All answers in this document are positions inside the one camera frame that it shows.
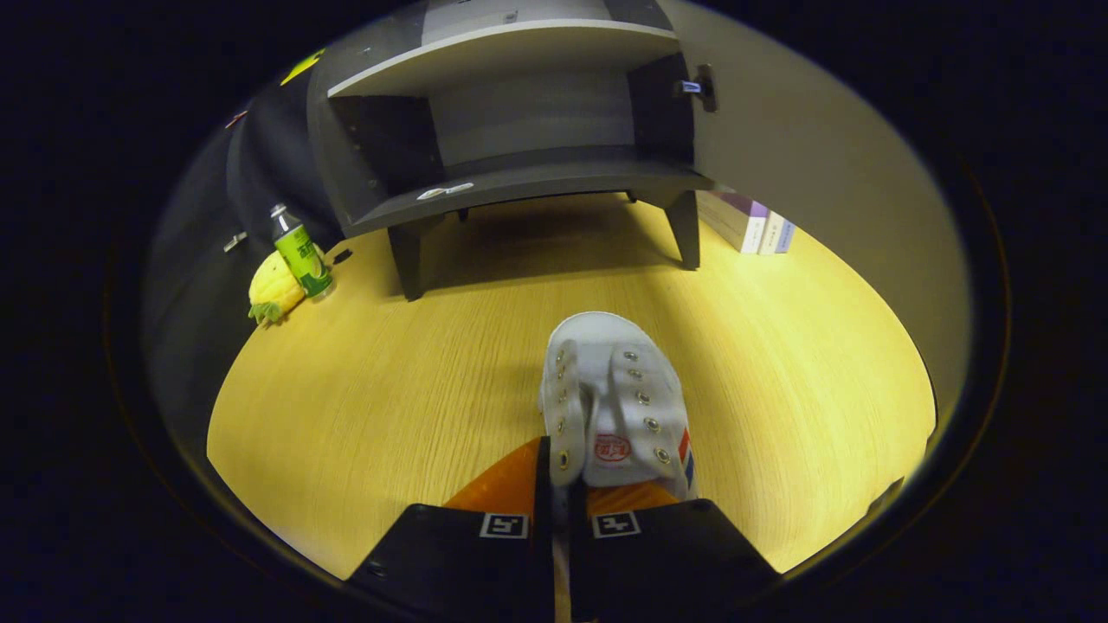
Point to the purple white book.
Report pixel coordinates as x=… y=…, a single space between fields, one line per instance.
x=731 y=216

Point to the black backdrop cloth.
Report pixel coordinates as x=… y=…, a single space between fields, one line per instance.
x=199 y=216

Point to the white canvas shoe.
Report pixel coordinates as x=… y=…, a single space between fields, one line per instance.
x=619 y=389

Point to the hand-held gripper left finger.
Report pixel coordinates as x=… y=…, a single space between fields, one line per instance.
x=544 y=536

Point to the green label drink bottle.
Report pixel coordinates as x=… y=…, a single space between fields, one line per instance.
x=299 y=251

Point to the lavender white book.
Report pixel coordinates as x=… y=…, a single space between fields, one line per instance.
x=786 y=238

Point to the yellow pineapple plush toy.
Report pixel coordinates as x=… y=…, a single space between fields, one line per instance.
x=273 y=290

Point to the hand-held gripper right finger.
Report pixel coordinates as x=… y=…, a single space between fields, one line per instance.
x=580 y=562

